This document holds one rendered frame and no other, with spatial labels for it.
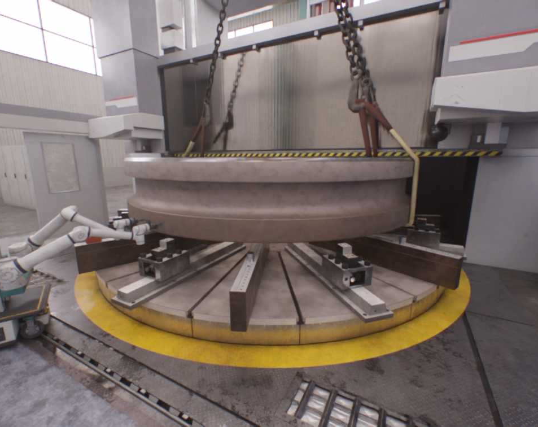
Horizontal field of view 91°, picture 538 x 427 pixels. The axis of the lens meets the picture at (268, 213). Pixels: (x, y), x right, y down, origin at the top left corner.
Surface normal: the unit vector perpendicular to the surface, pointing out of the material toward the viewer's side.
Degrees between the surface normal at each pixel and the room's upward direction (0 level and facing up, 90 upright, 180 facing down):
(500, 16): 90
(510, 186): 90
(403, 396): 0
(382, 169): 90
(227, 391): 0
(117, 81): 90
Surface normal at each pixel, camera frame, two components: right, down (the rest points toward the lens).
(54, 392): 0.00, -0.98
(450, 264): -0.77, 0.13
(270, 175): -0.01, 0.20
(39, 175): 0.88, 0.10
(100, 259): 0.64, 0.16
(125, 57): -0.47, 0.18
